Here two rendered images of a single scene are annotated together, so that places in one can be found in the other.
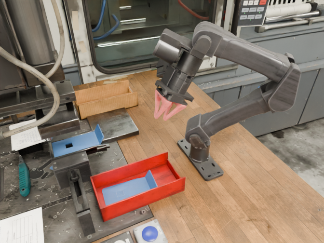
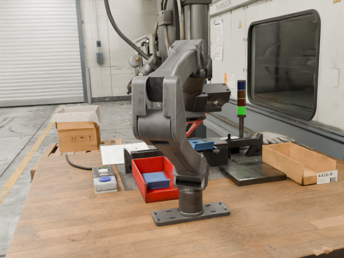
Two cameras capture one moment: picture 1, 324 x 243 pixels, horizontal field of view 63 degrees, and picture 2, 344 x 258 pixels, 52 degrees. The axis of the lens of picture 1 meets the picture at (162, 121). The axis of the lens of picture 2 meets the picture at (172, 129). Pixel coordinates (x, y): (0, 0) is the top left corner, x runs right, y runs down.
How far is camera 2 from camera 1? 1.25 m
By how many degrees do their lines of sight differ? 91
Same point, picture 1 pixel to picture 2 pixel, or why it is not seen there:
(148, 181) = (160, 184)
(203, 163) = (176, 212)
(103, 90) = (310, 158)
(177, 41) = not seen: hidden behind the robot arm
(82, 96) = (295, 152)
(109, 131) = (235, 169)
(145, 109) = (295, 190)
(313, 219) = not seen: outside the picture
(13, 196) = not seen: hidden behind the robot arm
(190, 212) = (119, 204)
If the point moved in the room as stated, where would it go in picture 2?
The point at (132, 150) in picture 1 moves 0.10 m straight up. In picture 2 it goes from (211, 183) to (211, 153)
